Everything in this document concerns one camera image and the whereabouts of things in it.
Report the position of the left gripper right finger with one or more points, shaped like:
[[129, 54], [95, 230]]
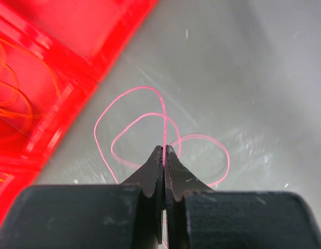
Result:
[[178, 181]]

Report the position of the red four-compartment bin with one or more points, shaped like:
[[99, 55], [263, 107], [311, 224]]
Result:
[[53, 54]]

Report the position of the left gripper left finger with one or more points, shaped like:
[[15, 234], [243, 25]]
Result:
[[148, 224]]

